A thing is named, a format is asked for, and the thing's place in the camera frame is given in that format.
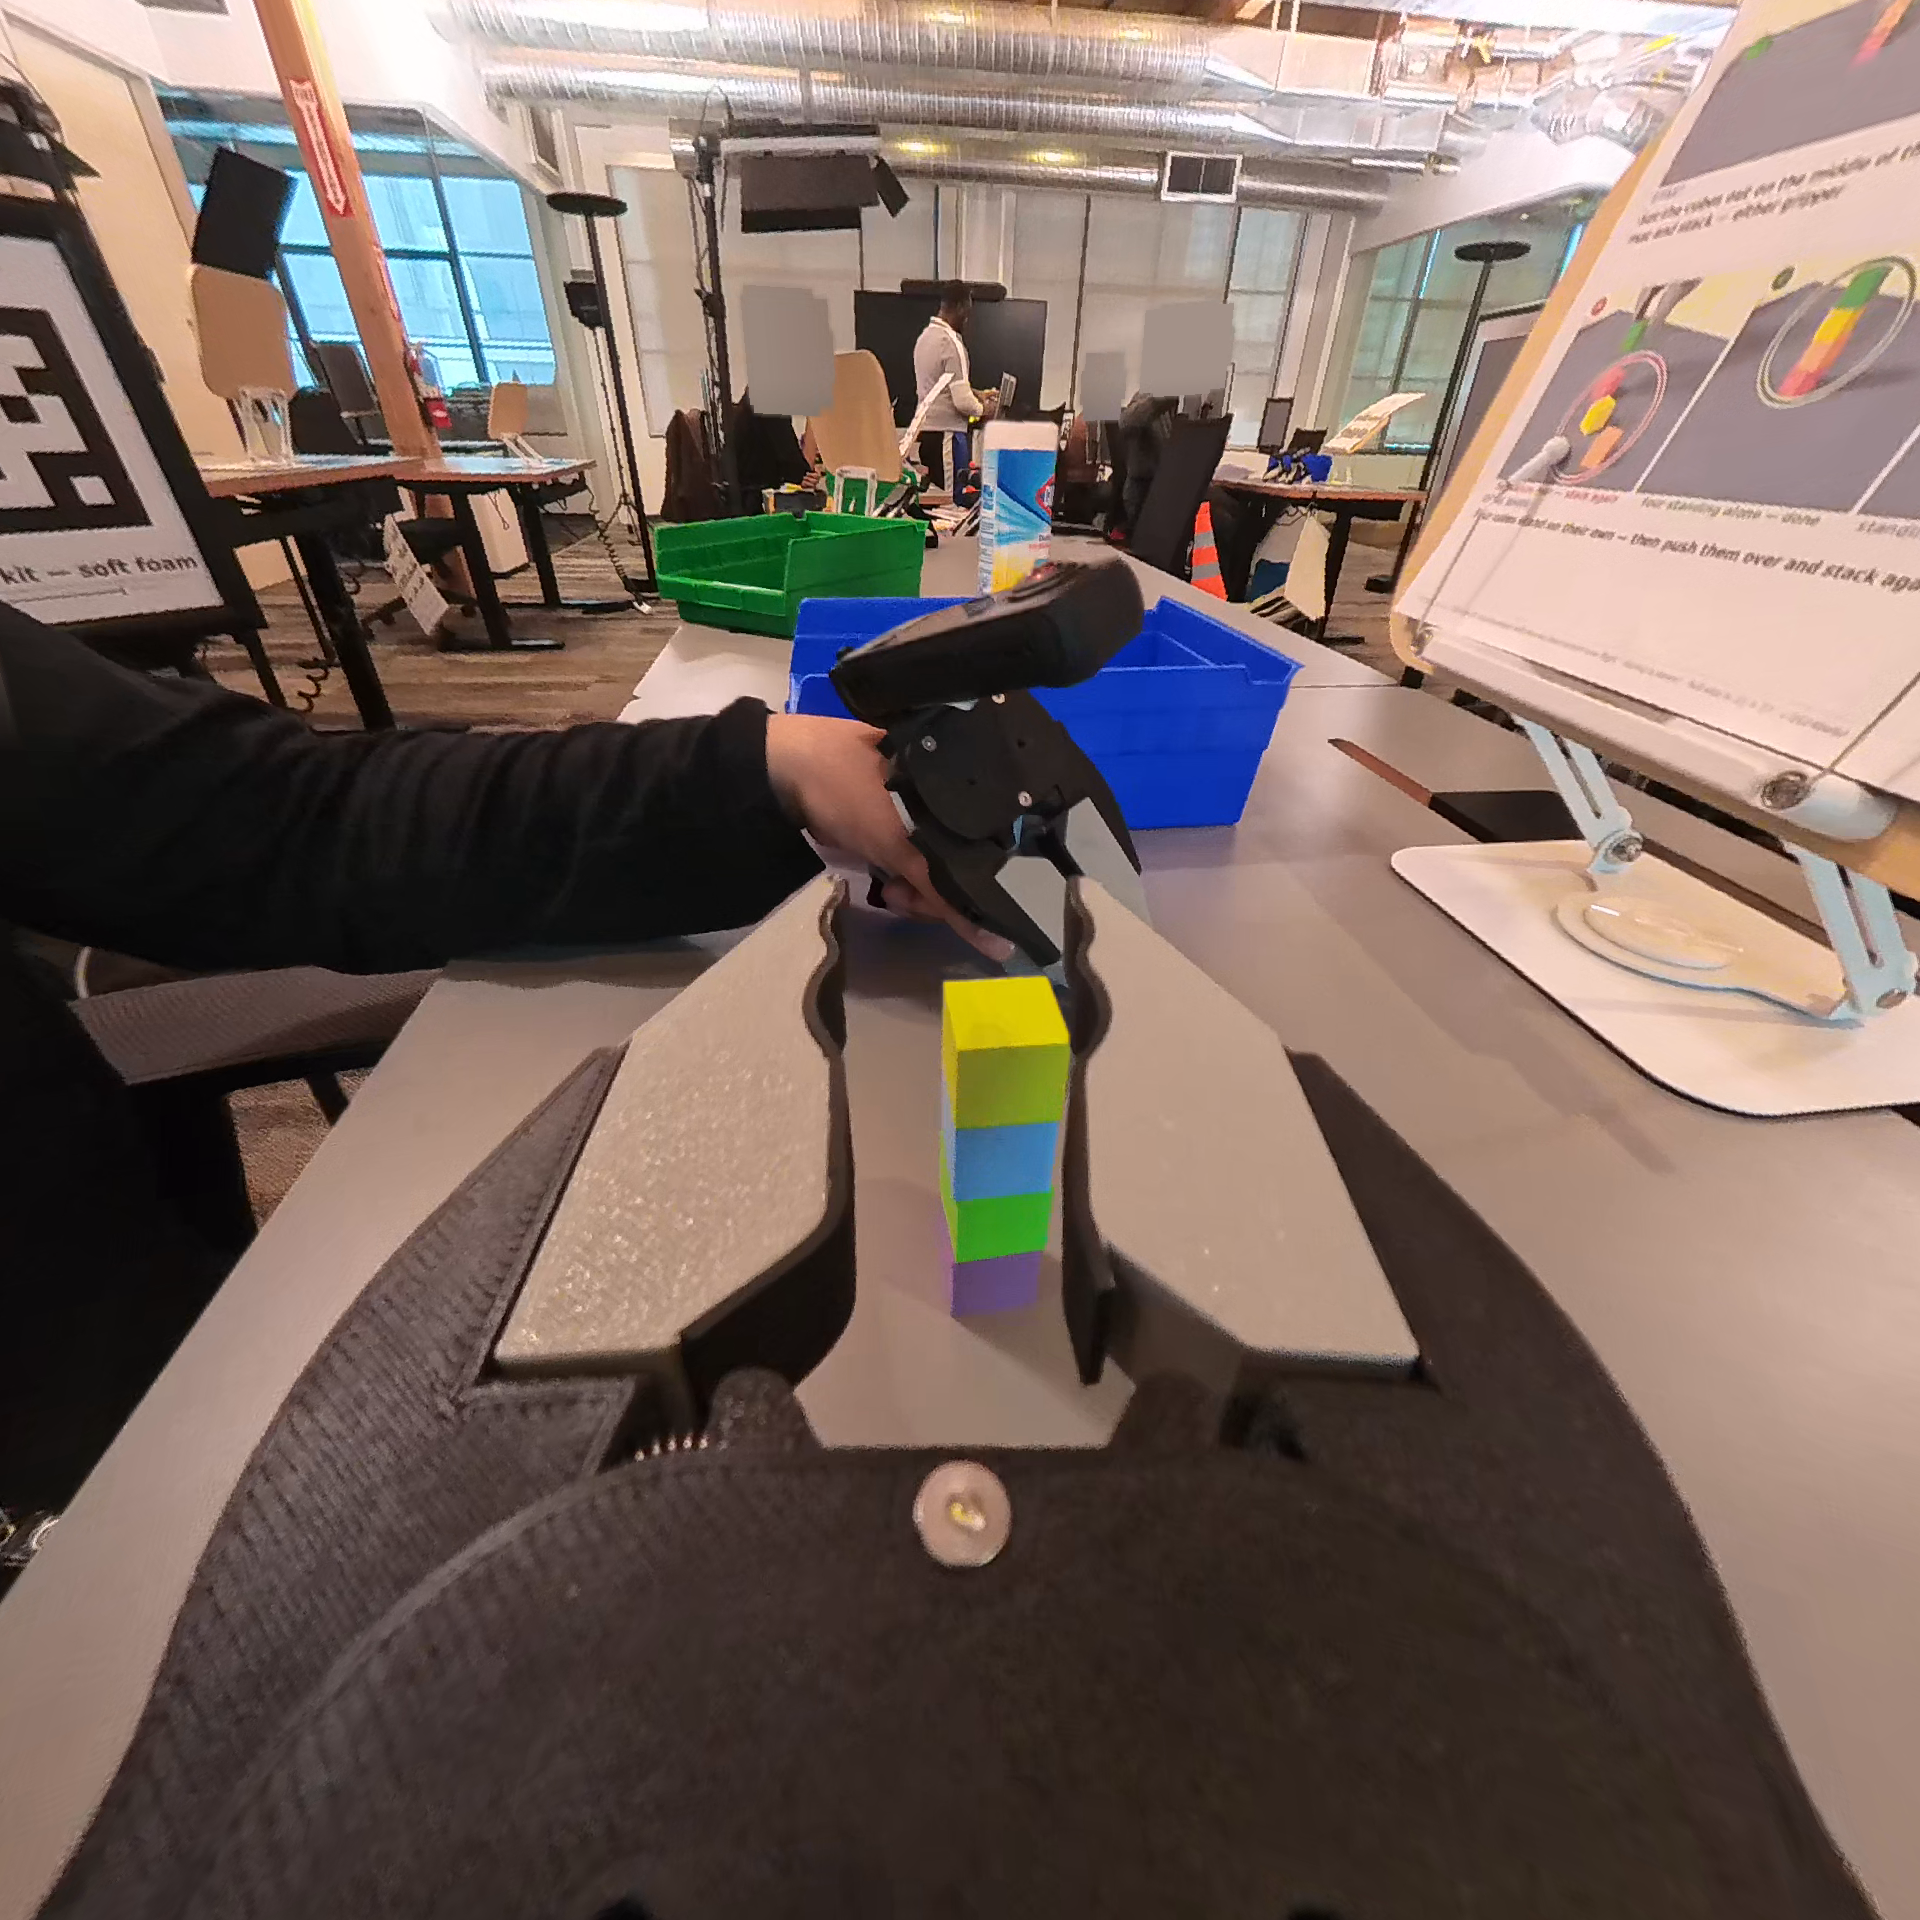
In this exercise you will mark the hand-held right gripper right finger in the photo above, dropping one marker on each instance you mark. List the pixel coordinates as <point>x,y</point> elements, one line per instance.
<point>1215,1171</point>

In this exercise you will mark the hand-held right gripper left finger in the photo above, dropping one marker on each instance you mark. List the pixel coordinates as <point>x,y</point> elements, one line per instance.
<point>705,1141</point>

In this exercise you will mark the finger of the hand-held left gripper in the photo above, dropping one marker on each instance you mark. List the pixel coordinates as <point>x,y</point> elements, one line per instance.
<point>1099,811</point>
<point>998,908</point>

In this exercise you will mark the yellow foam cube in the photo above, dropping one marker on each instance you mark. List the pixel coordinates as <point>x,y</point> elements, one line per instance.
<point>1002,1049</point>

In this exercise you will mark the blue foam cube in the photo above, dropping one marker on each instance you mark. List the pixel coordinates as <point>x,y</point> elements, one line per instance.
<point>998,1157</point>

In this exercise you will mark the green foam cube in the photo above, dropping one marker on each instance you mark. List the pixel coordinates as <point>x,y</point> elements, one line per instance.
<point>998,1223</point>

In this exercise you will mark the purple foam cube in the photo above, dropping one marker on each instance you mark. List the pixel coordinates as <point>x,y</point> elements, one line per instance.
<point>998,1284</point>

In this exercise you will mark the person's left forearm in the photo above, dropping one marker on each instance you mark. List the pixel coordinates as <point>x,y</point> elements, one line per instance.
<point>452,825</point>

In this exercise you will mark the person's left hand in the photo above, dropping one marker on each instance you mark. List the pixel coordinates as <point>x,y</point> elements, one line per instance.
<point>833,787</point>

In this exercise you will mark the blue plastic bin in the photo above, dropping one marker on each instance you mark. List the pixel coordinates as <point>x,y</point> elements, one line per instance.
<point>1185,720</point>

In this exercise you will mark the wipes canister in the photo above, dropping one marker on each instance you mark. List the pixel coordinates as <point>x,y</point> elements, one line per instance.
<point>1021,495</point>

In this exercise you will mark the orange traffic cone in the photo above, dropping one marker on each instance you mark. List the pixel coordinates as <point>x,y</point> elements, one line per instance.
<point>1209,559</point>

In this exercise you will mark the green plastic bin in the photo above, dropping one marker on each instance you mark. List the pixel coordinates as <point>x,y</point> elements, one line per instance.
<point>764,571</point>

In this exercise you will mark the white book stand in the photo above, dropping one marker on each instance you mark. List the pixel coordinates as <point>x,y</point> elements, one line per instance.
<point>1500,931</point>

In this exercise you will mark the black office chair armrest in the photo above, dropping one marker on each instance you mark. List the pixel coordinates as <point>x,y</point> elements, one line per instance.
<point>242,1020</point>

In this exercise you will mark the black light panel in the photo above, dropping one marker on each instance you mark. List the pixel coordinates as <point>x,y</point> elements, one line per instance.
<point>803,189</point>

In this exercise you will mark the wooden standing desk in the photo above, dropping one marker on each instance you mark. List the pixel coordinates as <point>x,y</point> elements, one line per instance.
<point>510,473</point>
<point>301,480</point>

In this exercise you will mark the black floor lamp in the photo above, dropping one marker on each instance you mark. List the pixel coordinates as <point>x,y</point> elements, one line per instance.
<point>1494,253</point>
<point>587,201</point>

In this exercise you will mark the printed instruction sheet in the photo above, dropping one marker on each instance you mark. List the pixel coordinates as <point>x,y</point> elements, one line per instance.
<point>1681,599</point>

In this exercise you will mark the person's torso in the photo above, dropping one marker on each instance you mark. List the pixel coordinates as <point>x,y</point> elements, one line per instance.
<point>91,1277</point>

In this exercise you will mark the wooden column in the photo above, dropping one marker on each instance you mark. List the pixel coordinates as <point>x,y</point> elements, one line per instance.
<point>354,225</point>

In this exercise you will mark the black monitor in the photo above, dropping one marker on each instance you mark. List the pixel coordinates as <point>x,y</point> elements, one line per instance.
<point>242,211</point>

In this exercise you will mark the black wall screen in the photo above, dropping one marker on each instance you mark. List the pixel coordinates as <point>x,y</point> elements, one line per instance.
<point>1027,347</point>

